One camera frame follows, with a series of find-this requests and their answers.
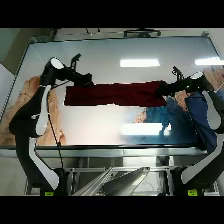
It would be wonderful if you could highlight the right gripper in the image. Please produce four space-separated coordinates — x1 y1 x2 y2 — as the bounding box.
155 81 173 98

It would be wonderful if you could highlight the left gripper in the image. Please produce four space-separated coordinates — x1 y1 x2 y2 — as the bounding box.
77 72 95 89

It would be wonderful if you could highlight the red T-shirt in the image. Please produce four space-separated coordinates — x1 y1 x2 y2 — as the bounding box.
63 80 168 108

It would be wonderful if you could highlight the blue garment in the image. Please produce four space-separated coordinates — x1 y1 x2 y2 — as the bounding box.
184 91 218 155

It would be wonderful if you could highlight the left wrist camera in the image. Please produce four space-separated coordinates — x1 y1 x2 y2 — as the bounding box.
69 53 82 72

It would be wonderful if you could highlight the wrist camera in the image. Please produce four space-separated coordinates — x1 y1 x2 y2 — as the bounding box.
69 53 82 72
171 65 184 82

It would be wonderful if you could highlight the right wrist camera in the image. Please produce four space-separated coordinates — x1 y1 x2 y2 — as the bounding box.
171 65 184 82

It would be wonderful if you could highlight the black cable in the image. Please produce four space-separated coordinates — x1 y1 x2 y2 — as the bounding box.
45 83 67 197

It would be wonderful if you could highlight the silver frame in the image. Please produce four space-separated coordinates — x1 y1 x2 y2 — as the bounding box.
0 145 224 197

